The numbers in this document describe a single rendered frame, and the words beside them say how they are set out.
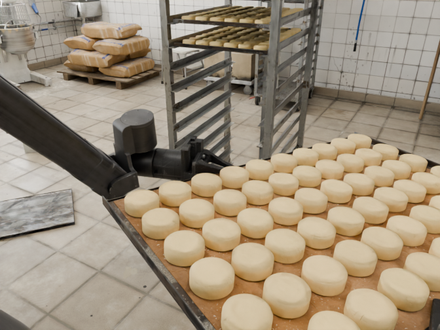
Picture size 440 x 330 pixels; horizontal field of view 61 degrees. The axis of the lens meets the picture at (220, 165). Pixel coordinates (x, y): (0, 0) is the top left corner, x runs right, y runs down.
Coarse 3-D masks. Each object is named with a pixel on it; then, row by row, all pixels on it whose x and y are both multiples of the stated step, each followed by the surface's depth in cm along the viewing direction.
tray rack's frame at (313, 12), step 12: (228, 0) 194; (312, 0) 177; (312, 12) 179; (312, 24) 181; (312, 36) 184; (312, 48) 186; (264, 60) 201; (228, 72) 211; (264, 72) 204; (228, 84) 214; (264, 84) 207; (264, 96) 210; (264, 108) 213; (300, 120) 205; (228, 132) 228; (300, 132) 208; (228, 144) 231; (300, 144) 211; (228, 156) 235
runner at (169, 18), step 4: (208, 8) 174; (212, 8) 177; (216, 8) 181; (220, 8) 185; (184, 12) 156; (188, 12) 159; (192, 12) 162; (196, 12) 165; (200, 12) 168; (168, 16) 146; (172, 16) 149; (176, 16) 151; (180, 16) 154; (168, 20) 147; (172, 20) 149; (172, 24) 146
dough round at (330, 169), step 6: (318, 162) 69; (324, 162) 69; (330, 162) 69; (336, 162) 69; (318, 168) 68; (324, 168) 67; (330, 168) 67; (336, 168) 67; (342, 168) 68; (324, 174) 67; (330, 174) 66; (336, 174) 66; (342, 174) 68
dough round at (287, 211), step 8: (272, 200) 56; (280, 200) 56; (288, 200) 56; (296, 200) 56; (272, 208) 54; (280, 208) 54; (288, 208) 54; (296, 208) 54; (272, 216) 54; (280, 216) 53; (288, 216) 53; (296, 216) 53; (280, 224) 54; (288, 224) 53
